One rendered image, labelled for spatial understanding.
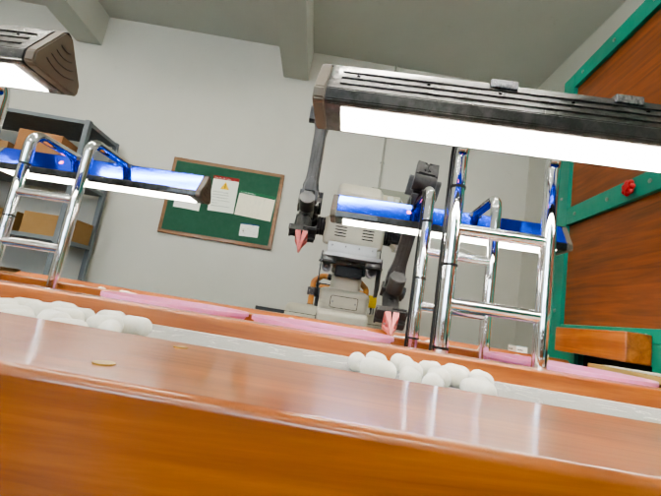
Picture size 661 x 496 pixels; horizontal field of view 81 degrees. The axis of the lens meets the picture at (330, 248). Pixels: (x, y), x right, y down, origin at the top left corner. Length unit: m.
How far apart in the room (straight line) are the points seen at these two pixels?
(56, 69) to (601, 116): 0.69
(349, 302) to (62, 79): 1.33
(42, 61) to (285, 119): 2.94
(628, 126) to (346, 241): 1.33
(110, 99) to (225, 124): 0.99
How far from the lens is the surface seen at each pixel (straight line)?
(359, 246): 1.71
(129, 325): 0.47
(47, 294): 0.70
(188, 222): 3.31
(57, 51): 0.68
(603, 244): 1.38
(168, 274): 3.32
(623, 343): 1.14
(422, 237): 0.88
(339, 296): 1.71
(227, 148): 3.46
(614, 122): 0.56
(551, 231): 0.70
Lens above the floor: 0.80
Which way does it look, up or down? 9 degrees up
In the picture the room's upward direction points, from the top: 9 degrees clockwise
